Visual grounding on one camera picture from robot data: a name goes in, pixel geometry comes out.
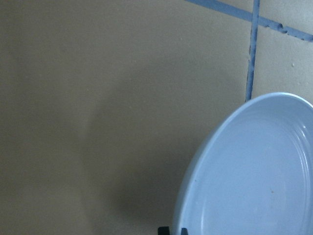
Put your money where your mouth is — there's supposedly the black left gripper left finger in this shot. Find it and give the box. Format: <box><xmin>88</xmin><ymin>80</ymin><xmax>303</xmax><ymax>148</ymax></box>
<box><xmin>157</xmin><ymin>226</ymin><xmax>170</xmax><ymax>235</ymax></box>

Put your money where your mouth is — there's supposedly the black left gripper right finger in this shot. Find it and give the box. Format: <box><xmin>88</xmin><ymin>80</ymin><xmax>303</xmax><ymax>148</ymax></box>
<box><xmin>180</xmin><ymin>228</ymin><xmax>188</xmax><ymax>235</ymax></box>

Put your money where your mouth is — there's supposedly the blue ceramic plate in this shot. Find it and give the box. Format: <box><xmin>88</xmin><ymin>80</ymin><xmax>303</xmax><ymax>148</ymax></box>
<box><xmin>171</xmin><ymin>93</ymin><xmax>313</xmax><ymax>235</ymax></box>

